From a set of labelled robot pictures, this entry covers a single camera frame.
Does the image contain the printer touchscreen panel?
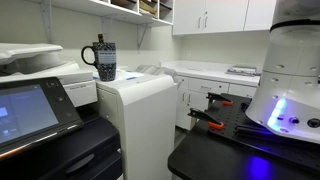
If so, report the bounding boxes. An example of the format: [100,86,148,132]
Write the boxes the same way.
[0,76,85,158]

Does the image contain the white counter with drawers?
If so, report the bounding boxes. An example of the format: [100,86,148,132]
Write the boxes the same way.
[159,59,263,131]

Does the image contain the white printer finisher unit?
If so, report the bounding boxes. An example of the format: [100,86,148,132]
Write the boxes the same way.
[94,64,179,180]

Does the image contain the white upper wall cabinets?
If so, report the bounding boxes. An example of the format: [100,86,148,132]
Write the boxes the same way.
[172,0,278,36]

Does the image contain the stack of books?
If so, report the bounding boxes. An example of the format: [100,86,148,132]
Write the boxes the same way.
[225,65,262,78]

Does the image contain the black clamp orange tip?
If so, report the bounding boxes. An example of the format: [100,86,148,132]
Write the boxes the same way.
[205,92,235,107]
[187,107,225,131]

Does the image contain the black robot table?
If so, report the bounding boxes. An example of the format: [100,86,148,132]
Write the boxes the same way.
[167,92,320,180]

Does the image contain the brown envelopes in shelf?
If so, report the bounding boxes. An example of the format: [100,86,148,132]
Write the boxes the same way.
[139,0,158,16]

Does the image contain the white metal shelf bracket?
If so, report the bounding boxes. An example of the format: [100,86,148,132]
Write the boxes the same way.
[39,0,53,45]
[136,23,152,51]

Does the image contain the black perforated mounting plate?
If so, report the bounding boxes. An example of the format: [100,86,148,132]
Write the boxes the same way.
[207,93,320,169]

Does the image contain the white paper sheet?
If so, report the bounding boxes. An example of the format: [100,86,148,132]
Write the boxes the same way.
[92,68,148,83]

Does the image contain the white wall mail shelf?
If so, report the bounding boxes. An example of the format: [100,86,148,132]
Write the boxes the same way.
[29,0,175,27]

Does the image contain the black white speckled mug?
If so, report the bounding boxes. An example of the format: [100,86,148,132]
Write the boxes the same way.
[80,41,118,82]

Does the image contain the large office printer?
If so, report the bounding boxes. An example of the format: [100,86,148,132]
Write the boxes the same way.
[0,42,123,180]

